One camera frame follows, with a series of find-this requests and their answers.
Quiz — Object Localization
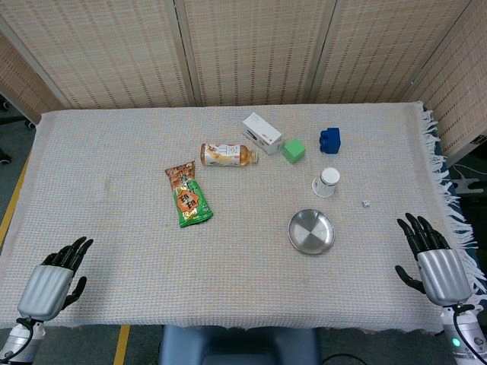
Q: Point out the green cube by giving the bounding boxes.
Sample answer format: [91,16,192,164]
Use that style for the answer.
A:
[282,138,308,165]

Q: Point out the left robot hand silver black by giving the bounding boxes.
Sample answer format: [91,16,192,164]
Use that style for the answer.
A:
[17,236,94,323]

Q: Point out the blue building block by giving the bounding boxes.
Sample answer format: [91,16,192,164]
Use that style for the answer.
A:
[318,127,342,156]

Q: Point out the beige woven tablecloth with fringe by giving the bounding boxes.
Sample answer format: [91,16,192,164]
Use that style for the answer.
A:
[0,100,487,336]

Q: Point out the tea bottle with yellow label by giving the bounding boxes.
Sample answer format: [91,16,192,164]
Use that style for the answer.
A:
[199,142,260,169]

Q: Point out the white stapler box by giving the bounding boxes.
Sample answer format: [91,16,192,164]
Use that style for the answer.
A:
[242,112,284,156]

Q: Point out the white power strip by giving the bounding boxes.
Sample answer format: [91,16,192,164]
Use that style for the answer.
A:
[452,176,482,196]

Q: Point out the black office chair base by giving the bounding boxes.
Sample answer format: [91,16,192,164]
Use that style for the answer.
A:
[0,93,38,167]

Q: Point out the shallow silver metal plate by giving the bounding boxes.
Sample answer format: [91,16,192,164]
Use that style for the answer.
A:
[287,208,337,256]

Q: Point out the white paper cup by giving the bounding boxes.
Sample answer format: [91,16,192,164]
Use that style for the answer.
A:
[311,167,341,199]

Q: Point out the woven bamboo screen panel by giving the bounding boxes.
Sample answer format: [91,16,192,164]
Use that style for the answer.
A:
[0,0,197,111]
[310,0,481,106]
[174,0,338,108]
[406,0,487,163]
[0,30,66,116]

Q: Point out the green orange snack packet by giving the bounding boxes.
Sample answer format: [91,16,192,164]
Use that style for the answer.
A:
[164,160,215,230]

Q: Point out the black floor cable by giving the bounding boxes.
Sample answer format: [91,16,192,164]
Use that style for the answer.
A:
[321,352,368,365]

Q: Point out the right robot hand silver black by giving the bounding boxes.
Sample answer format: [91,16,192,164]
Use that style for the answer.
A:
[394,212,473,307]

